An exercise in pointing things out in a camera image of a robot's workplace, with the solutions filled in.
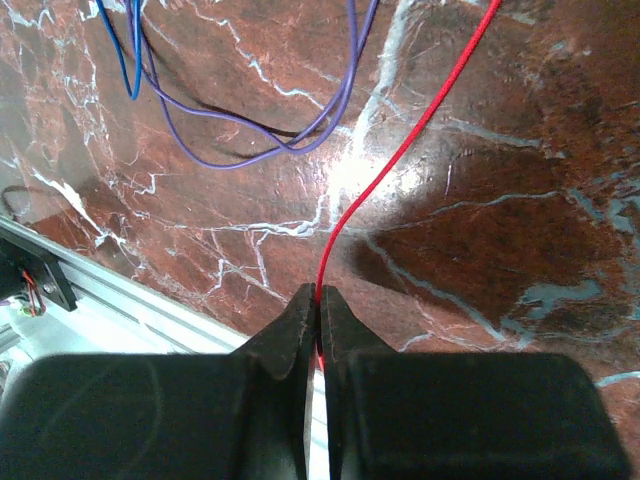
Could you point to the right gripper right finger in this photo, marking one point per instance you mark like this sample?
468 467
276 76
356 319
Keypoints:
393 415

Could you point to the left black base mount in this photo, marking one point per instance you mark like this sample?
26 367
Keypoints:
33 275

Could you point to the aluminium front rail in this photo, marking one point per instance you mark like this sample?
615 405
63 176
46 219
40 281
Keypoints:
115 314

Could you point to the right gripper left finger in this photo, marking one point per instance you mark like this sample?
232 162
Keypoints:
241 415

